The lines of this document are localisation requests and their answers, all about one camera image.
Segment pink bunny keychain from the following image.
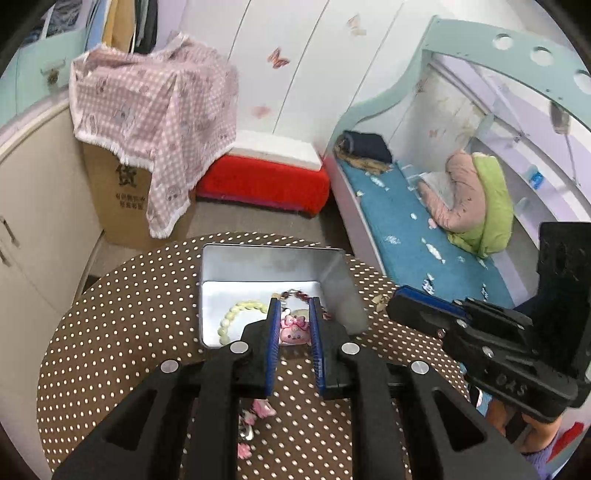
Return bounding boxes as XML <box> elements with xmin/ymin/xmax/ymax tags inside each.
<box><xmin>271</xmin><ymin>289</ymin><xmax>311</xmax><ymax>346</ymax></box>

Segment pink charm keychain pile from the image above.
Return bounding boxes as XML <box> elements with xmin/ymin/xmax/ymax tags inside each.
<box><xmin>238</xmin><ymin>399</ymin><xmax>276</xmax><ymax>460</ymax></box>

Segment small pearl gold brooch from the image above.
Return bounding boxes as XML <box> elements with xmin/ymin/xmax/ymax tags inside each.
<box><xmin>372</xmin><ymin>294</ymin><xmax>390</xmax><ymax>312</ymax></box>

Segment dark metal tin box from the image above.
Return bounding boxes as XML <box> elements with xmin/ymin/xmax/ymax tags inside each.
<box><xmin>199</xmin><ymin>244</ymin><xmax>369</xmax><ymax>349</ymax></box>

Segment brown polka dot tablecloth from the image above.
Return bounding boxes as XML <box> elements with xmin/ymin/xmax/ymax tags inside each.
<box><xmin>37</xmin><ymin>233</ymin><xmax>472</xmax><ymax>479</ymax></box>

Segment pink and green blanket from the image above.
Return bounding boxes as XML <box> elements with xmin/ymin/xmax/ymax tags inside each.
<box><xmin>417</xmin><ymin>151</ymin><xmax>514</xmax><ymax>258</ymax></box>

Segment red storage ottoman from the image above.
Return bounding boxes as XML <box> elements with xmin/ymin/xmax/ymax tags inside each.
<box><xmin>194</xmin><ymin>154</ymin><xmax>331</xmax><ymax>217</ymax></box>

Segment folded dark clothes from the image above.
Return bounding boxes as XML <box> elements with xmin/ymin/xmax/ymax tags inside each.
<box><xmin>335</xmin><ymin>130</ymin><xmax>392</xmax><ymax>164</ymax></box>

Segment brown cardboard box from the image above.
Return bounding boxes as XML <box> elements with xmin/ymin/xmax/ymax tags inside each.
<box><xmin>81</xmin><ymin>143</ymin><xmax>195</xmax><ymax>251</ymax></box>

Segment cream curved cabinet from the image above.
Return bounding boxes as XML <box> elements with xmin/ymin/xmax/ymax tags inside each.
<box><xmin>1</xmin><ymin>94</ymin><xmax>101</xmax><ymax>478</ymax></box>

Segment pink checkered cloth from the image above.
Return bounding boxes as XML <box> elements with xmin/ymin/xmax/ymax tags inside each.
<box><xmin>69</xmin><ymin>34</ymin><xmax>238</xmax><ymax>239</ymax></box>

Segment hanging clothes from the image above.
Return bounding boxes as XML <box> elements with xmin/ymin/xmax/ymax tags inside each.
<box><xmin>85</xmin><ymin>0</ymin><xmax>158</xmax><ymax>54</ymax></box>

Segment teal drawer unit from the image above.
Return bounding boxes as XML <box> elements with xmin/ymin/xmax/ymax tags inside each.
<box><xmin>1</xmin><ymin>29</ymin><xmax>86</xmax><ymax>125</ymax></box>

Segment pale green bead bracelet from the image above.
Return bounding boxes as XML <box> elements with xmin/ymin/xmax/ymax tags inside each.
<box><xmin>217</xmin><ymin>300</ymin><xmax>270</xmax><ymax>346</ymax></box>

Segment teal bed frame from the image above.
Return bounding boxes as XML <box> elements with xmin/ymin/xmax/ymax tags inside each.
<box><xmin>327</xmin><ymin>16</ymin><xmax>590</xmax><ymax>152</ymax></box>

